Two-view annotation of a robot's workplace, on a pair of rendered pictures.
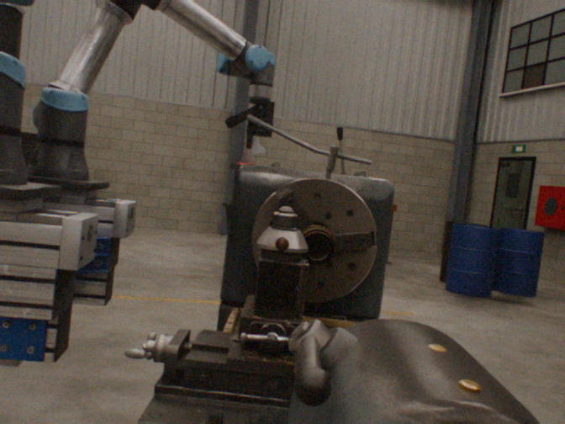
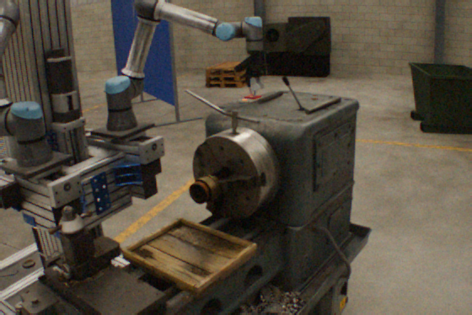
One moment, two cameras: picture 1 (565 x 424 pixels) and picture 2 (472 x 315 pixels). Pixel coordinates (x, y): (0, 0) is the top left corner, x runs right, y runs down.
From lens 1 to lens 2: 1.14 m
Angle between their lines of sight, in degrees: 41
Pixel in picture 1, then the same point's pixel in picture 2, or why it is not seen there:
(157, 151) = (383, 18)
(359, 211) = (247, 161)
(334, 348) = not seen: outside the picture
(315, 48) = not seen: outside the picture
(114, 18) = (145, 25)
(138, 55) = not seen: outside the picture
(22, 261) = (42, 200)
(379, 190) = (290, 135)
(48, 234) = (45, 190)
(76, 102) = (116, 88)
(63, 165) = (115, 124)
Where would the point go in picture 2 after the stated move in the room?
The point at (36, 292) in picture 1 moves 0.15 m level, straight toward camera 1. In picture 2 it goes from (49, 215) to (24, 233)
